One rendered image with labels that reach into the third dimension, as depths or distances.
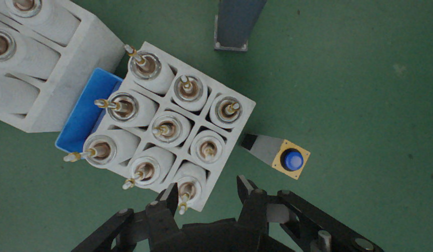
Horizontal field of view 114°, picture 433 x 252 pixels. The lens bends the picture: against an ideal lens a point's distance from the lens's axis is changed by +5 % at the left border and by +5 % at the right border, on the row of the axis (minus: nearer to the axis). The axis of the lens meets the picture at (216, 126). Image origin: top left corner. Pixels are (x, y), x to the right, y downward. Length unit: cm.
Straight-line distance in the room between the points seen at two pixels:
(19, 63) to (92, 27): 19
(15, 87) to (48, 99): 6
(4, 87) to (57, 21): 21
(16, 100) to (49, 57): 14
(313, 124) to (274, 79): 28
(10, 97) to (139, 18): 49
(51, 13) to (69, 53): 9
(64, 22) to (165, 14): 35
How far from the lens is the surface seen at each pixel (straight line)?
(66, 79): 63
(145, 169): 40
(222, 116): 37
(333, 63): 91
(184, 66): 48
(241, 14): 54
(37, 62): 62
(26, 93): 65
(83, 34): 62
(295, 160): 36
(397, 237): 128
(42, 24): 60
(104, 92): 71
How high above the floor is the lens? 62
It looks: 85 degrees down
